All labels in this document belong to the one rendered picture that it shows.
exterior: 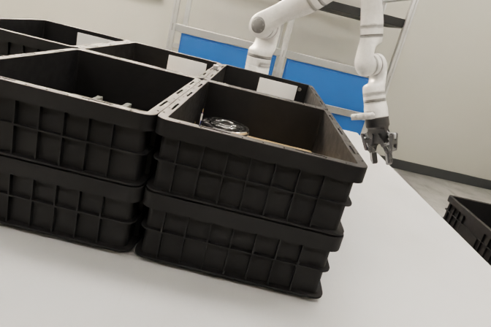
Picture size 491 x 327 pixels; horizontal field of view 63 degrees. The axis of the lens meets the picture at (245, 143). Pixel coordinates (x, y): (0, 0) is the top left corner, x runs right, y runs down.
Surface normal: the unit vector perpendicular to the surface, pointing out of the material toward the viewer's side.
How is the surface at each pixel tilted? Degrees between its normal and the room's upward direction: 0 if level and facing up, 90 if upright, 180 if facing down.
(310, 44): 90
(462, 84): 90
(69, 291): 0
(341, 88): 90
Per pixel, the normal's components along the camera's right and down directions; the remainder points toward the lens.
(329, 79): 0.00, 0.29
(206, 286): 0.23, -0.93
